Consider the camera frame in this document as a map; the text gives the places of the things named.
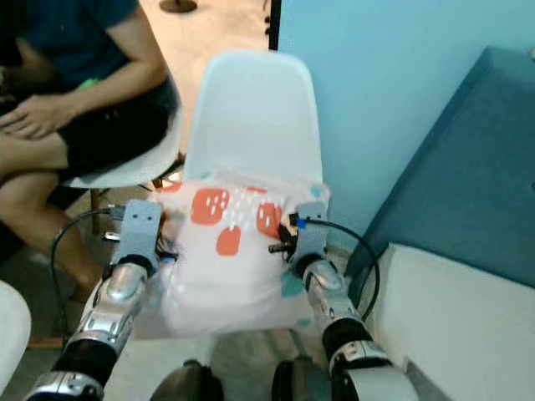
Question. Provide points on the pink pillow with orange spots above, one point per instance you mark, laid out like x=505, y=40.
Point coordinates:
x=226, y=284

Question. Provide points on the person's left forearm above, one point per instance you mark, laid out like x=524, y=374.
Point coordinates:
x=113, y=98

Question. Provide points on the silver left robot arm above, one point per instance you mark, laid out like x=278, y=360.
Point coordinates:
x=117, y=313

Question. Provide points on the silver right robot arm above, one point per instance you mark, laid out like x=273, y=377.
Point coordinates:
x=330, y=292

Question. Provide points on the white plastic chair wooden legs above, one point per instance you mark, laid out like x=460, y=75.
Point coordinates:
x=12, y=334
x=134, y=171
x=255, y=109

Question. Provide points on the person's left hand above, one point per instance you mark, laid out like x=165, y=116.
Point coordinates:
x=33, y=117

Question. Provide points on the dark robot left foot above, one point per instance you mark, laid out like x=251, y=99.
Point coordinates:
x=188, y=383

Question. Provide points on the dark robot foot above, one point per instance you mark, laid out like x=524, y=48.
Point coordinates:
x=301, y=380
x=188, y=383

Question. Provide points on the dark robot right foot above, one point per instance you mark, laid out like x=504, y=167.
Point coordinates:
x=301, y=380

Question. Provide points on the small green item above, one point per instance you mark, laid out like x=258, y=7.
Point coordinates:
x=88, y=83

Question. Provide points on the white sofa seat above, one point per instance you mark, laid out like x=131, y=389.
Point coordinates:
x=468, y=334

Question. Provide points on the seated person in blue shirt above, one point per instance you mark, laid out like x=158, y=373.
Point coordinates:
x=84, y=33

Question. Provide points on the black round stand base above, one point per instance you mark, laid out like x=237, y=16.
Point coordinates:
x=178, y=6

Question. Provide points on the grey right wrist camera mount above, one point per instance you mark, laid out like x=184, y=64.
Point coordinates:
x=311, y=238

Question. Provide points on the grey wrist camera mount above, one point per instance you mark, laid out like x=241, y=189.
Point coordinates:
x=139, y=224
x=311, y=238

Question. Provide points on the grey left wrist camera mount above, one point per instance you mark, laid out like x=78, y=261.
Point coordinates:
x=139, y=224

